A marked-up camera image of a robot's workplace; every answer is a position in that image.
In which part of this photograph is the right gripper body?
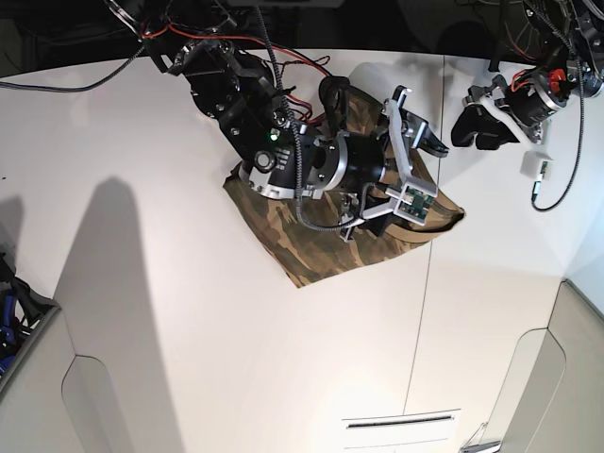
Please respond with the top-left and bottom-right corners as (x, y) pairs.
(337, 86), (438, 242)

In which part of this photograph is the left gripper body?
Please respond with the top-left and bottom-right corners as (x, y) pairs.
(462, 75), (550, 146)

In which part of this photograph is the camouflage T-shirt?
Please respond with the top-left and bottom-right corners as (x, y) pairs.
(223, 76), (465, 288)

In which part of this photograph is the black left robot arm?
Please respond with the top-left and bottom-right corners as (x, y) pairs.
(450, 1), (603, 151)

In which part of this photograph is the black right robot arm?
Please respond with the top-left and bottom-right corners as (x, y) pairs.
(108, 1), (448, 238)

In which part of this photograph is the blue clutter in bin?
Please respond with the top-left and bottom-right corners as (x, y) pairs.
(1, 260), (32, 376)

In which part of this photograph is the small white camera box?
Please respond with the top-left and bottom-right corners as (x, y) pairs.
(520, 151), (553, 180)

